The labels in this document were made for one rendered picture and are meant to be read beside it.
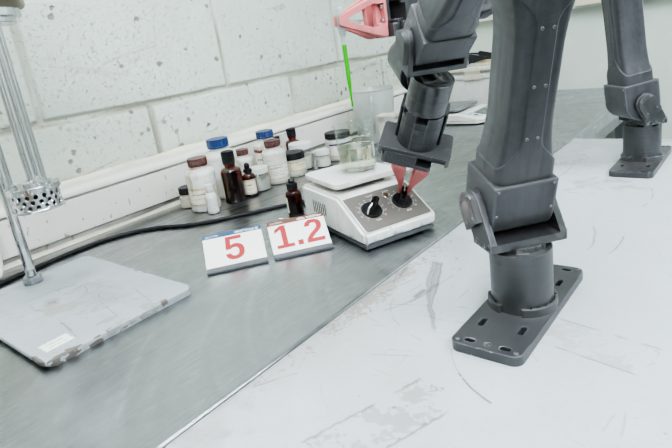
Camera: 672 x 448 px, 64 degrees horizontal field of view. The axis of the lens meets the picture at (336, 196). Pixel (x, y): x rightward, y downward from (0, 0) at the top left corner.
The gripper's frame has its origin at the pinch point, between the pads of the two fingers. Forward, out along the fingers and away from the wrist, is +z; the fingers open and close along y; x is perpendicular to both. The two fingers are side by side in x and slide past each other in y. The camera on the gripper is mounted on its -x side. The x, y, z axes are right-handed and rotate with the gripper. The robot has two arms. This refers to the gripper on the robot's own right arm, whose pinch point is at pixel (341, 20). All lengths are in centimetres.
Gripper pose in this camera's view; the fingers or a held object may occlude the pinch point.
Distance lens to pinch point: 86.7
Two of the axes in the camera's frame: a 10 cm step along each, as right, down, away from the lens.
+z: -8.7, 2.5, -4.2
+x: 1.4, 9.5, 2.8
